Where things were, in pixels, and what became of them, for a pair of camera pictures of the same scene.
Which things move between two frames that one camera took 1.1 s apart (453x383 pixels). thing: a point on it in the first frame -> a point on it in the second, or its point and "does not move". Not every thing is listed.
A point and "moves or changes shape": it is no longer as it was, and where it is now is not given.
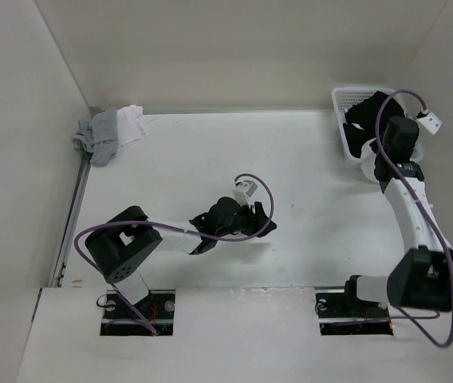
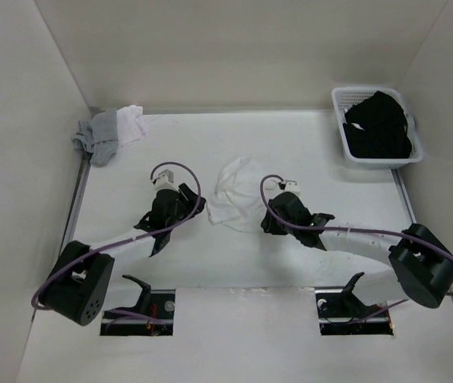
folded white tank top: x=131 y=124 does not move
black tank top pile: x=360 y=126 does not move
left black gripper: x=256 y=219 -> x=189 y=199
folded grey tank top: x=98 y=136 does not move
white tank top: x=368 y=160 moves or changes shape
